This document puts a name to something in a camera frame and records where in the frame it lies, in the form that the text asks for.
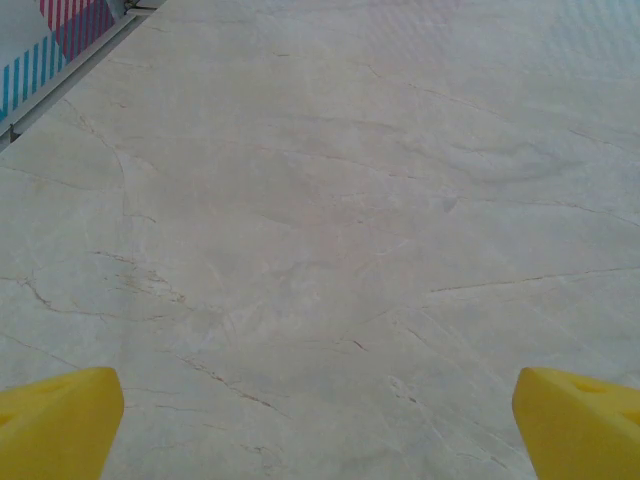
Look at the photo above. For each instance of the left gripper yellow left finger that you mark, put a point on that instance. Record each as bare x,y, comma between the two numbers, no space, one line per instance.
55,430

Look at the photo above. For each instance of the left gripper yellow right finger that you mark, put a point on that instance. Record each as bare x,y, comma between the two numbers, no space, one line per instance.
585,435

